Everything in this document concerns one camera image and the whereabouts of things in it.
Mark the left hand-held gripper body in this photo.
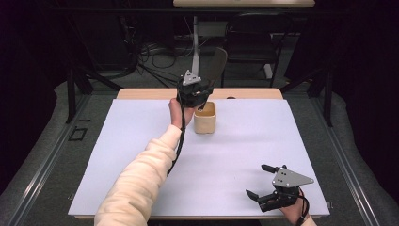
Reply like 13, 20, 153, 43
176, 69, 215, 109

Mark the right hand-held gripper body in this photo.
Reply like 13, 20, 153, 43
259, 165, 315, 213

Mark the square wooden utensil holder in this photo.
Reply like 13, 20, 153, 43
193, 101, 217, 135

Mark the person's right hand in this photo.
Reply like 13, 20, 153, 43
279, 187, 311, 226

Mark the white table mat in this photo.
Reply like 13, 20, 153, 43
67, 98, 331, 218

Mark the white-legged desk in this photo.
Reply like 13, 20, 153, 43
172, 0, 316, 80

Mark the wooden table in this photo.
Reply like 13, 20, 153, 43
73, 88, 325, 220

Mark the black folding chair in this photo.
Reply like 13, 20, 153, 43
218, 12, 295, 89

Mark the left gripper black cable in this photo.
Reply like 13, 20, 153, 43
166, 93, 187, 176

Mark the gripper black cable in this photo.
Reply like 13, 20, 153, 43
166, 93, 187, 176
295, 190, 312, 226

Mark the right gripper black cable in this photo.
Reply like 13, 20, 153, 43
295, 190, 312, 226

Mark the bundle of floor cables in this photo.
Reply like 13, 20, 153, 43
123, 15, 209, 89

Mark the grey metal floor rail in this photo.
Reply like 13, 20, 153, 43
5, 93, 92, 226
309, 96, 381, 226

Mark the black metal frame stand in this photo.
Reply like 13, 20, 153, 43
63, 60, 124, 125
279, 66, 335, 128

